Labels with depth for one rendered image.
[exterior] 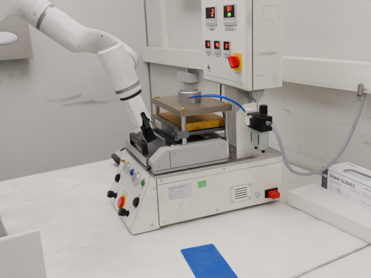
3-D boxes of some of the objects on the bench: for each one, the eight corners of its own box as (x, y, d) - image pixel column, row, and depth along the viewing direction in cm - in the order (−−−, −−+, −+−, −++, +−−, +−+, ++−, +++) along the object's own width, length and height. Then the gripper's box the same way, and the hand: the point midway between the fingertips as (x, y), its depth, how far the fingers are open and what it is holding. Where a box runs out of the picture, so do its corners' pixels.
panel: (109, 197, 159) (126, 150, 157) (130, 231, 132) (151, 176, 130) (104, 196, 158) (121, 149, 156) (124, 230, 131) (145, 174, 130)
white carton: (348, 180, 154) (349, 160, 152) (401, 203, 134) (403, 181, 132) (321, 186, 150) (321, 166, 148) (371, 212, 129) (373, 188, 127)
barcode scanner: (149, 155, 207) (148, 139, 205) (157, 160, 201) (156, 143, 199) (110, 164, 198) (108, 147, 196) (116, 169, 191) (115, 151, 189)
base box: (234, 172, 180) (233, 133, 175) (287, 206, 146) (289, 158, 142) (108, 196, 161) (104, 153, 156) (136, 241, 127) (131, 187, 123)
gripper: (146, 89, 131) (168, 140, 138) (133, 83, 145) (154, 130, 152) (124, 100, 129) (148, 151, 136) (113, 93, 143) (135, 140, 150)
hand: (149, 135), depth 143 cm, fingers closed, pressing on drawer
